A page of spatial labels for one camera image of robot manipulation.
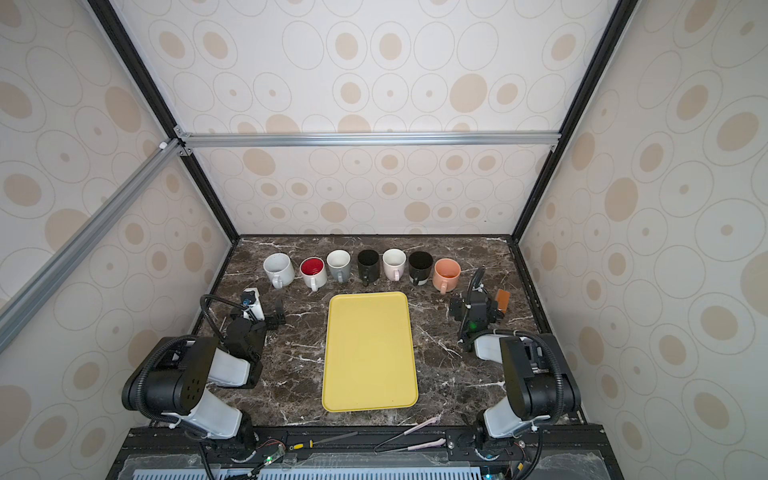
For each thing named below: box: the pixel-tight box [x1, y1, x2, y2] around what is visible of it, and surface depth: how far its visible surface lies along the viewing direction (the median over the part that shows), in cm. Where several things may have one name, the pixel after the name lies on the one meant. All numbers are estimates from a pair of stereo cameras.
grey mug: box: [326, 249, 352, 283], surface depth 103 cm
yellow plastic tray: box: [322, 291, 418, 413], surface depth 91 cm
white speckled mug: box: [263, 252, 295, 290], surface depth 102 cm
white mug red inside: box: [300, 256, 327, 292], surface depth 102 cm
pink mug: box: [382, 248, 407, 282], surface depth 102 cm
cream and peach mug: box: [432, 258, 461, 295], surface depth 101 cm
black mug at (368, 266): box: [358, 249, 380, 287], surface depth 104 cm
